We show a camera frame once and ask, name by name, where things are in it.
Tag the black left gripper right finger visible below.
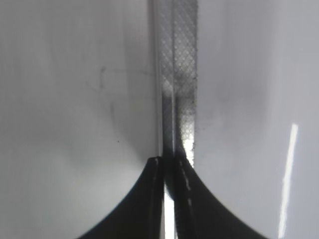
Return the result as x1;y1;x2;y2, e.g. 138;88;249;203
172;156;265;239

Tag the white board with grey frame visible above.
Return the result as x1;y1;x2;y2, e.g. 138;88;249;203
0;0;319;239

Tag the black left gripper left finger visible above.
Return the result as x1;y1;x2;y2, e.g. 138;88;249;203
80;157;164;239

